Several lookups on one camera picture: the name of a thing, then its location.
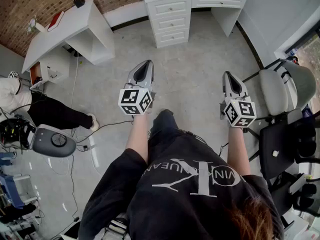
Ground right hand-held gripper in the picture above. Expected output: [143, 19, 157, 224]
[219, 71, 257, 129]

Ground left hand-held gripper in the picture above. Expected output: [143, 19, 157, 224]
[118, 60, 157, 117]

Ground person's left forearm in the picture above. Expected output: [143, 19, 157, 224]
[124, 113, 152, 165]

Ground person's right forearm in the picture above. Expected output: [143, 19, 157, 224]
[226, 126, 252, 180]

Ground small white desk drawer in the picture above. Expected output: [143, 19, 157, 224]
[152, 15, 189, 31]
[153, 1, 189, 16]
[154, 30, 189, 44]

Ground person's dark trousers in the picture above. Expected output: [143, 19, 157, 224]
[149, 108, 208, 157]

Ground black office chair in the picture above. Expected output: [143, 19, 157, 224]
[258, 108, 320, 180]

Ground plain white desk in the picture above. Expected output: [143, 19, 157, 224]
[21, 0, 116, 85]

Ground wide white desk drawer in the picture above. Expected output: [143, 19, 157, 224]
[192, 0, 245, 9]

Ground red book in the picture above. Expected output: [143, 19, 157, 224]
[46, 10, 65, 33]

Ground orange brown board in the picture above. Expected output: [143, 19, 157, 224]
[29, 61, 41, 84]

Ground white flower vase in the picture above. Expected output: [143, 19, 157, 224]
[26, 17, 47, 35]

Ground grey rounded chair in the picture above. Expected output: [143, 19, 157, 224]
[32, 123, 77, 159]

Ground person's black printed t-shirt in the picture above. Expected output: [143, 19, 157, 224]
[78, 133, 285, 240]

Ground black mesh chair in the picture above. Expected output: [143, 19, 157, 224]
[269, 173, 320, 217]

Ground black white striped garment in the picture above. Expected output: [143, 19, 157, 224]
[103, 216, 129, 240]

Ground blue crate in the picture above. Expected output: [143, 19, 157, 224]
[0, 173, 25, 209]

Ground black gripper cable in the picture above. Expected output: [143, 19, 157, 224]
[219, 142, 229, 158]

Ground white floor cable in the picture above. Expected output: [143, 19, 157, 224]
[71, 51, 80, 105]

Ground long black floor cable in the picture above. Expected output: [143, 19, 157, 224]
[58, 156, 81, 235]

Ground black equipment with cables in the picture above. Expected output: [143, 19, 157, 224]
[0, 113, 35, 152]

